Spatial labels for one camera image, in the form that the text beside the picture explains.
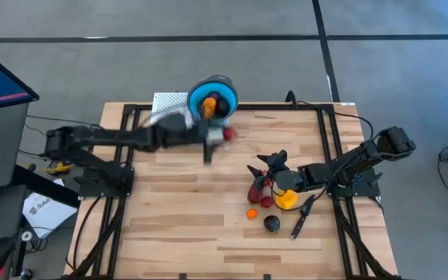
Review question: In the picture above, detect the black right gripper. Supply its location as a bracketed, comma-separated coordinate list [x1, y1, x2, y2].
[247, 149, 306, 192]

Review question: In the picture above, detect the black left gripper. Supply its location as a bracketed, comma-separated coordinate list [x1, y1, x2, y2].
[202, 116, 235, 165]

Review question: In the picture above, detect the dark red pepper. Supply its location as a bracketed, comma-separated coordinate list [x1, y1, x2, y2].
[247, 179, 266, 205]

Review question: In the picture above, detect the dark purple fruit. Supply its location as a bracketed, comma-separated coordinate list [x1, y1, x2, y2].
[215, 99, 232, 117]

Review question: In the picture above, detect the orange elongated fruit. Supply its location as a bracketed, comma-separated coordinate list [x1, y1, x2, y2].
[201, 96, 219, 120]

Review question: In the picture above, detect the yellow fruit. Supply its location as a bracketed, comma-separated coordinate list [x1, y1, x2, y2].
[275, 189, 299, 211]

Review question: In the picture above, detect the blue collapsible bowl grey rim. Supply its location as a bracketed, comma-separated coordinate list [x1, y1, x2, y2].
[186, 74, 240, 122]

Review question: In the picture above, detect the dark avocado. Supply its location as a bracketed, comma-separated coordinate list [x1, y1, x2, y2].
[263, 214, 282, 234]

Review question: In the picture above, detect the black stick-shaped tool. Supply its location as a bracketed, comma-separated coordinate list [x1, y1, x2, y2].
[289, 194, 317, 241]

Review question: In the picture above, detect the white perforated metal riser shelf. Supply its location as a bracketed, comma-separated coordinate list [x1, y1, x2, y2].
[151, 92, 194, 126]

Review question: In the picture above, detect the yellow connector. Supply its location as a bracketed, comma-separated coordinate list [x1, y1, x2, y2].
[46, 161, 76, 176]

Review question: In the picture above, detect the white paper sheet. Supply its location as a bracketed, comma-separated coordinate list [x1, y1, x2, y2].
[22, 189, 79, 240]

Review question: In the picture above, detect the black aluminium rig frame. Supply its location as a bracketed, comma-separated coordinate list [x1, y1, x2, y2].
[63, 101, 402, 280]

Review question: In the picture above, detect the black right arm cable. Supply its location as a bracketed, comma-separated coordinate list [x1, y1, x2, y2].
[285, 89, 376, 156]

